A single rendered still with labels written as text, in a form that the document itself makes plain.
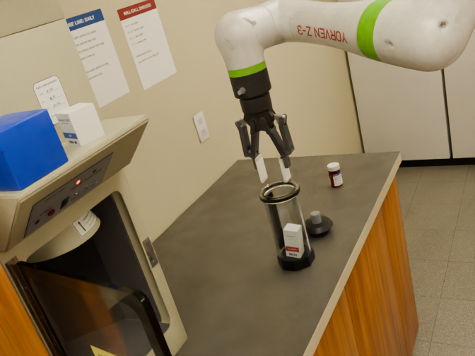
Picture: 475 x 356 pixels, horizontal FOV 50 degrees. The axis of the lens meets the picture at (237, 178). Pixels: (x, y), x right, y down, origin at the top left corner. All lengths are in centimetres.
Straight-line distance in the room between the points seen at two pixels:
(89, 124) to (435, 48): 59
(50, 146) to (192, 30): 137
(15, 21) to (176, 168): 109
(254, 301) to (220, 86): 115
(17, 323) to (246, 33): 73
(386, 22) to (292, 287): 71
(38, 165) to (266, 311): 71
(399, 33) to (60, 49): 60
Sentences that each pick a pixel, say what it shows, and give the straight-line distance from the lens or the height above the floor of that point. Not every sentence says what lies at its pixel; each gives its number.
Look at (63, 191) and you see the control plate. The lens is 88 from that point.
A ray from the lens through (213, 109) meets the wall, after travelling 216.
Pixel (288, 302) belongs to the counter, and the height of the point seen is 94.
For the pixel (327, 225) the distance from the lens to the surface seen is 150.
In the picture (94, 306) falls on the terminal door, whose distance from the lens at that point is 76.
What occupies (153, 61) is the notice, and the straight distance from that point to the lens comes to 188.
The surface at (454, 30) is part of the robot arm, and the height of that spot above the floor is 153.
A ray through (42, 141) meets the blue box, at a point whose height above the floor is 156.
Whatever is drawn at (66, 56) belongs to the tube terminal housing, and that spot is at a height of 165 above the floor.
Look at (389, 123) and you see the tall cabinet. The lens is 387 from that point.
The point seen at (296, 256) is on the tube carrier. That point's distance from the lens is 137.
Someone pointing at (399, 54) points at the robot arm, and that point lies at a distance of 94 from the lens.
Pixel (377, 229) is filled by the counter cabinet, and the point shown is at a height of 80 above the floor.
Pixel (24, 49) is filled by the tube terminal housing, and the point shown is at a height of 168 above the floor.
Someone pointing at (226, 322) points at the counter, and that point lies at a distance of 130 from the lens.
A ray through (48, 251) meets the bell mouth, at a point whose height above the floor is 133.
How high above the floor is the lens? 173
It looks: 23 degrees down
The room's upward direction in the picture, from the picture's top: 16 degrees counter-clockwise
